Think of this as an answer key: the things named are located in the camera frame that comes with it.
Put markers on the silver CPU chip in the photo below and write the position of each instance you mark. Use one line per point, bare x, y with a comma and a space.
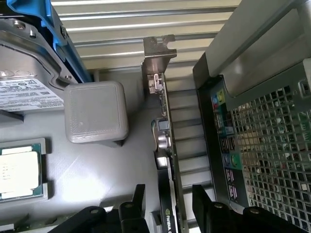
19, 171

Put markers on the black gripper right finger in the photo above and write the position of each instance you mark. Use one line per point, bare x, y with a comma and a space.
218, 213

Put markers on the grey 3D-printed parts rack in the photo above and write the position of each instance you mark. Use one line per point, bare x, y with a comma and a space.
97, 155

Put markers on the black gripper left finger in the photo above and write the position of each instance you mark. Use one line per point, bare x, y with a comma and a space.
132, 213

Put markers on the hard drive in blue caddy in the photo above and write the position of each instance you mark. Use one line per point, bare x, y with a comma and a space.
63, 41

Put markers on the silver hard disk drive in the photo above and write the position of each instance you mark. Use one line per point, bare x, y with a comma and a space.
26, 72

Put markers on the grey PC case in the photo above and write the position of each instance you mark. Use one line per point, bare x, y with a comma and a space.
257, 116

